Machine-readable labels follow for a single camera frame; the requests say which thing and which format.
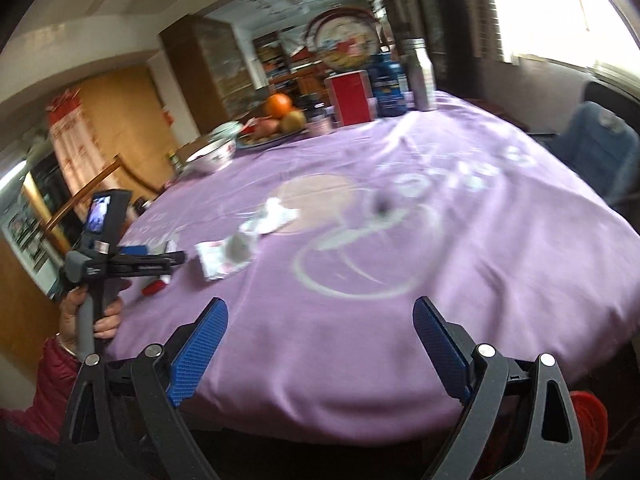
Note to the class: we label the wooden glass cabinet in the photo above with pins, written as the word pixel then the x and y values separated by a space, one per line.
pixel 205 70

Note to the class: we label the purple printed tablecloth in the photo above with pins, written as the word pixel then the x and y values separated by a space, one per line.
pixel 350 335

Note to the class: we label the wooden chair back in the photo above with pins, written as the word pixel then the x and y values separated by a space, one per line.
pixel 100 180

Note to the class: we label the red apple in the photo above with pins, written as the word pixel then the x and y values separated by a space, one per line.
pixel 262 127

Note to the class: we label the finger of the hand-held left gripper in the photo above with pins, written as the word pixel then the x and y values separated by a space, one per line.
pixel 150 262
pixel 135 250

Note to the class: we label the white tissue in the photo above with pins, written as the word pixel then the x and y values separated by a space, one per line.
pixel 270 217

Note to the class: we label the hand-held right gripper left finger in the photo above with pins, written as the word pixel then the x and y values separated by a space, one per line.
pixel 197 355

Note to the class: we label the small dark jar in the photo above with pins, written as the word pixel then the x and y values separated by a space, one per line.
pixel 317 120

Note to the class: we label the yellow pear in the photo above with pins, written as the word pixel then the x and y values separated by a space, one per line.
pixel 293 120

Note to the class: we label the patterned window blind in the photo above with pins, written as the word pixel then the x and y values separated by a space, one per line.
pixel 487 20

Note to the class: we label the white tissue packet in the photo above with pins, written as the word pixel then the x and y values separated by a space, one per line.
pixel 215 260

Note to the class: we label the red paper banner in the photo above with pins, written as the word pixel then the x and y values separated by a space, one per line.
pixel 65 110

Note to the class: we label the small red item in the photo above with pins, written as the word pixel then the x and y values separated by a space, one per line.
pixel 152 287

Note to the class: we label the person's left forearm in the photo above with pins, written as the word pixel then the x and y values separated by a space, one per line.
pixel 45 385

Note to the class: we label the steel bottle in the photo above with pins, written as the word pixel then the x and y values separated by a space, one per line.
pixel 420 75

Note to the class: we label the blue jar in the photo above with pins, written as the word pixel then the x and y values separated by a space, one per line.
pixel 387 90

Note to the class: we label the blue fruit plate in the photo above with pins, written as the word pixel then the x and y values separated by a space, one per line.
pixel 260 141

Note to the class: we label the dark glass cabinet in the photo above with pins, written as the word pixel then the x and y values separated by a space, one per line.
pixel 430 10

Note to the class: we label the person's left hand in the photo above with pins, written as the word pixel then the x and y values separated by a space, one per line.
pixel 67 315

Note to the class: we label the decorative round plate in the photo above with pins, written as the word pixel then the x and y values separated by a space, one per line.
pixel 342 40

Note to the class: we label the wooden door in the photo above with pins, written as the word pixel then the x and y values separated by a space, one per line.
pixel 120 125

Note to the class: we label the red mesh basket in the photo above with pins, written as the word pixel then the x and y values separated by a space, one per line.
pixel 587 425

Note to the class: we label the black chair, blue cushion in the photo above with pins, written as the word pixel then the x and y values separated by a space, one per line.
pixel 600 150

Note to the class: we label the pale green bowl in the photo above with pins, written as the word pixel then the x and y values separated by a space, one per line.
pixel 227 130

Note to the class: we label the white floral bowl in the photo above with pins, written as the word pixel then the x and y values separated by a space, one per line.
pixel 210 155

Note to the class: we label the red box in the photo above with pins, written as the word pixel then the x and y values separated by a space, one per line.
pixel 350 97

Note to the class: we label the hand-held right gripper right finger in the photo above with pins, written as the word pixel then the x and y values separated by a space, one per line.
pixel 440 350

